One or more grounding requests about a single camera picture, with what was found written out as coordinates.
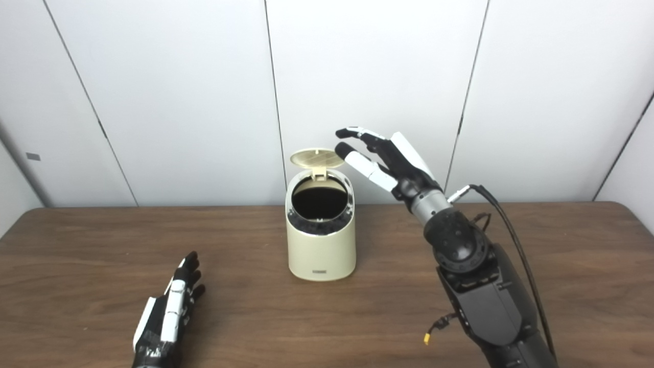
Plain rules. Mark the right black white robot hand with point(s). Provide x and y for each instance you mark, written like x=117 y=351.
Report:
x=403 y=163

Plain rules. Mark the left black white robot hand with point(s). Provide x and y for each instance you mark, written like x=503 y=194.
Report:
x=166 y=319

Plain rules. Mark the round cream bin lid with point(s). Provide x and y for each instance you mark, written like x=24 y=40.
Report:
x=317 y=158

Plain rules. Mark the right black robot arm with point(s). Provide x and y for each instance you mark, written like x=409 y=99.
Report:
x=480 y=286

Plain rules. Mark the cream-colored bin body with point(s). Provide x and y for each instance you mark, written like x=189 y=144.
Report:
x=321 y=245

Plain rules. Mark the small gray wall tag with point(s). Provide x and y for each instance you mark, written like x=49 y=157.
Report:
x=33 y=156

